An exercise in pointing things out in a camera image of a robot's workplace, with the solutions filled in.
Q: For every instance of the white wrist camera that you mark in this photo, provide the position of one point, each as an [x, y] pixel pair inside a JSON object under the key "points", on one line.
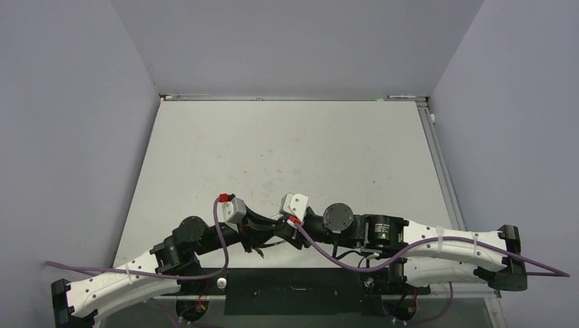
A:
{"points": [[233, 209], [295, 205]]}

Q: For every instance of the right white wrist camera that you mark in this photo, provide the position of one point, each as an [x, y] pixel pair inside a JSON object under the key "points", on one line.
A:
{"points": [[295, 205]]}

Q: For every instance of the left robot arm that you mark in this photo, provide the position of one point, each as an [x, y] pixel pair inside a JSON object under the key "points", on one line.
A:
{"points": [[193, 259]]}

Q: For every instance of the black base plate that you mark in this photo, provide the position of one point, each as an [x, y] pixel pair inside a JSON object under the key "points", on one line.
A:
{"points": [[320, 291]]}

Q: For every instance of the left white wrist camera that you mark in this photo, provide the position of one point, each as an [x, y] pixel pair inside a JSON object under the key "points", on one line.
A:
{"points": [[233, 209]]}

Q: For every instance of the aluminium rail frame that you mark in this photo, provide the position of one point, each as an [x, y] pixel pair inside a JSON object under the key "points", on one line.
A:
{"points": [[444, 178]]}

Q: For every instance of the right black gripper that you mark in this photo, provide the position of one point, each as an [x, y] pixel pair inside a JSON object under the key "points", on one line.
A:
{"points": [[292, 232]]}

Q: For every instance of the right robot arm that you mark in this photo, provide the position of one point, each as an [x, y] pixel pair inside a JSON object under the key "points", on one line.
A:
{"points": [[412, 253]]}

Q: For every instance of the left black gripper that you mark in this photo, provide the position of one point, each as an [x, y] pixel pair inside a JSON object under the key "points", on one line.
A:
{"points": [[252, 236]]}

